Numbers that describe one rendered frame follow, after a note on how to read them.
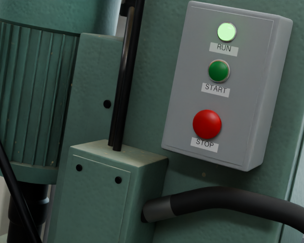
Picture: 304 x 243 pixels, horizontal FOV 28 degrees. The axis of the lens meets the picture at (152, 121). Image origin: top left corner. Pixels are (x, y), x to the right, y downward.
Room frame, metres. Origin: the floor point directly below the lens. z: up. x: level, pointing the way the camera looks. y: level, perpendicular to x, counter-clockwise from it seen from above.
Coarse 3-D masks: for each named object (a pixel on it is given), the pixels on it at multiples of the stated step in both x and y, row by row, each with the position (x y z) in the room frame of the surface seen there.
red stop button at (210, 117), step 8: (200, 112) 0.61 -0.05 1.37; (208, 112) 0.61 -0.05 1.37; (200, 120) 0.61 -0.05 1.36; (208, 120) 0.60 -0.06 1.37; (216, 120) 0.60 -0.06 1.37; (200, 128) 0.61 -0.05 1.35; (208, 128) 0.60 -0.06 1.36; (216, 128) 0.60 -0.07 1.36; (200, 136) 0.61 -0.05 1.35; (208, 136) 0.60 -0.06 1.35
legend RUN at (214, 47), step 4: (212, 44) 0.62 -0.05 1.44; (216, 44) 0.62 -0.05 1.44; (220, 44) 0.62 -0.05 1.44; (212, 48) 0.62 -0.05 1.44; (216, 48) 0.62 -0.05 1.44; (220, 48) 0.62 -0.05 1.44; (224, 48) 0.61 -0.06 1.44; (228, 48) 0.61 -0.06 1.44; (232, 48) 0.61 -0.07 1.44; (236, 48) 0.61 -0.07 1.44; (216, 52) 0.62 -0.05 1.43; (220, 52) 0.62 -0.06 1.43; (224, 52) 0.61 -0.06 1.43; (228, 52) 0.61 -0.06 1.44; (232, 52) 0.61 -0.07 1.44; (236, 52) 0.61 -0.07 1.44
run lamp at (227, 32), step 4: (224, 24) 0.61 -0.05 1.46; (228, 24) 0.61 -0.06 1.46; (232, 24) 0.61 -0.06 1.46; (220, 28) 0.61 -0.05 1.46; (224, 28) 0.61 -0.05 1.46; (228, 28) 0.61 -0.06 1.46; (232, 28) 0.61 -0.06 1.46; (220, 32) 0.61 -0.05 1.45; (224, 32) 0.61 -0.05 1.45; (228, 32) 0.61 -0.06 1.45; (232, 32) 0.61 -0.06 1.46; (236, 32) 0.61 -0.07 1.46; (220, 36) 0.61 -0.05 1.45; (224, 36) 0.61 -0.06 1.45; (228, 36) 0.61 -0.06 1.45; (232, 36) 0.61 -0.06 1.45; (224, 40) 0.61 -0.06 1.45; (228, 40) 0.61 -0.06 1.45
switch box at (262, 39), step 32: (192, 0) 0.64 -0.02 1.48; (192, 32) 0.63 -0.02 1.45; (256, 32) 0.60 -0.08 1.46; (288, 32) 0.64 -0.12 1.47; (192, 64) 0.63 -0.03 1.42; (256, 64) 0.60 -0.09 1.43; (192, 96) 0.62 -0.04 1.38; (256, 96) 0.60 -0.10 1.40; (192, 128) 0.62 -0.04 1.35; (224, 128) 0.61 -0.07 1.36; (256, 128) 0.60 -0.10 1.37; (224, 160) 0.61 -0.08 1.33; (256, 160) 0.62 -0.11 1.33
